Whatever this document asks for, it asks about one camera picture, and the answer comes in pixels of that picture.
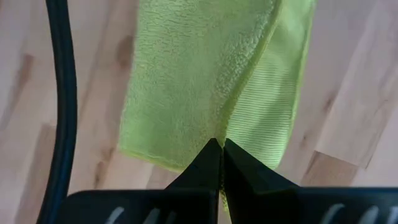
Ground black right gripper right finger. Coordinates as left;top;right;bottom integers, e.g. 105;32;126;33
223;138;398;224

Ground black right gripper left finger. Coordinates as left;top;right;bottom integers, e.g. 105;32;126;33
55;138;224;224

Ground lime green microfiber towel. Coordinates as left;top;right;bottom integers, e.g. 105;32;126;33
118;0;318;212

